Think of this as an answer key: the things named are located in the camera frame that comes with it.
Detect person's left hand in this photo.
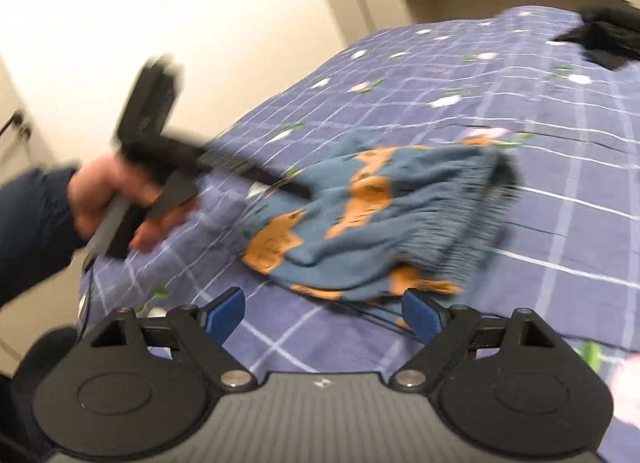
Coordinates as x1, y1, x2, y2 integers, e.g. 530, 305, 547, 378
67, 152, 199, 254

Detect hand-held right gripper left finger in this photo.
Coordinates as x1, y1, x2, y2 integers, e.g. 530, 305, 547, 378
89, 286, 257, 392

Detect metal door handle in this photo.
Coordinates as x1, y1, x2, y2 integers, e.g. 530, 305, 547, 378
0, 111, 32, 141

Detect black cloth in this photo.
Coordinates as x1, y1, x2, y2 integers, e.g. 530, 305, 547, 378
554, 3, 640, 70

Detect purple checked floral blanket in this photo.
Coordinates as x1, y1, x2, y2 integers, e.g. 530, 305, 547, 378
75, 4, 640, 449

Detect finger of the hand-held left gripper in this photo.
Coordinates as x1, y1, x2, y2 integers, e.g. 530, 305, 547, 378
199, 142, 315, 202

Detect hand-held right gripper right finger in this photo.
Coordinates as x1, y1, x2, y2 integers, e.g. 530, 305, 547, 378
389, 287, 569, 392

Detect cream door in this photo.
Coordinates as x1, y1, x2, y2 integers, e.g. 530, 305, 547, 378
0, 57, 57, 184

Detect blue pants with orange print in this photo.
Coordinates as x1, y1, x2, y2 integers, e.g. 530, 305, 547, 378
242, 144, 522, 305

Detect person's left forearm dark sleeve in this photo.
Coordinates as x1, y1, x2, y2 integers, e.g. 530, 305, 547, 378
0, 167, 90, 315

